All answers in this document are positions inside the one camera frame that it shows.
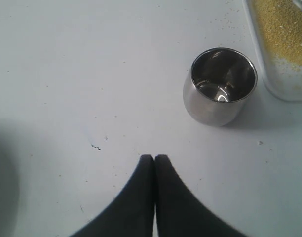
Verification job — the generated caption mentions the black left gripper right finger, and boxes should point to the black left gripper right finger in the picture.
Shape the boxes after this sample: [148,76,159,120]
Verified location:
[154,154,245,237]

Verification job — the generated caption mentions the clear square plastic tray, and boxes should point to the clear square plastic tray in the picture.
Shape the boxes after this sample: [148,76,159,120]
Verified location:
[242,0,302,102]

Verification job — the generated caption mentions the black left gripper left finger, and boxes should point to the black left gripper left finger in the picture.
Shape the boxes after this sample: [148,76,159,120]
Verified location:
[72,155,155,237]

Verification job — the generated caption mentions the yellow millet grains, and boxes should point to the yellow millet grains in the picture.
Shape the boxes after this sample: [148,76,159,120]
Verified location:
[252,0,302,68]

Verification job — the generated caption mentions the stainless steel cup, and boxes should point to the stainless steel cup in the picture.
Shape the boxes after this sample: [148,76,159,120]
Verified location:
[183,47,258,126]

